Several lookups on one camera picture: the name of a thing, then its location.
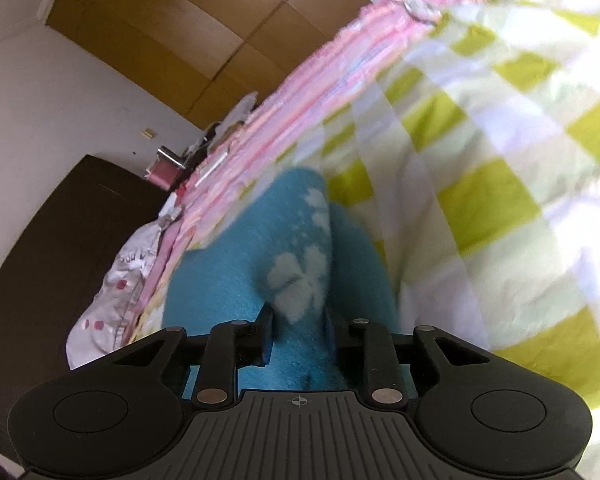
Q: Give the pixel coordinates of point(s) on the dark brown cabinet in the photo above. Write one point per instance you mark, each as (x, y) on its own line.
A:
(121, 416)

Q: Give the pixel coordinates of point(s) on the pink striped bed sheet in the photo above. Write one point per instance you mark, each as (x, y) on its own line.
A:
(328, 80)

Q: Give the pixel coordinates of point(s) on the white floral pillow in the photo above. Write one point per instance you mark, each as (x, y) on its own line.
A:
(101, 327)

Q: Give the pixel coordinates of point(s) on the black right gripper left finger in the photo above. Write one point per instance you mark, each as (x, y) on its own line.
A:
(231, 346)

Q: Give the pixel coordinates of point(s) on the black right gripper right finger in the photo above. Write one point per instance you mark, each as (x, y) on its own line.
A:
(364, 353)

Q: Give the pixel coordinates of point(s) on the small floral cloth piece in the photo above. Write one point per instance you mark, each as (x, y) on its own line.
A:
(421, 11)

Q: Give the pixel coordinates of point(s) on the pink storage box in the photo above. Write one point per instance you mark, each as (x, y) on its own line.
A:
(162, 173)

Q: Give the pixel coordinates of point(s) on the green white checkered blanket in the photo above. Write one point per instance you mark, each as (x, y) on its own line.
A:
(474, 161)

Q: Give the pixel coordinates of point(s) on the brown wooden wardrobe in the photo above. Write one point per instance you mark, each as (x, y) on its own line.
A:
(199, 57)

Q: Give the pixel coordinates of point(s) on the white plastic bag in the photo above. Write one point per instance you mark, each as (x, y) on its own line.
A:
(239, 113)

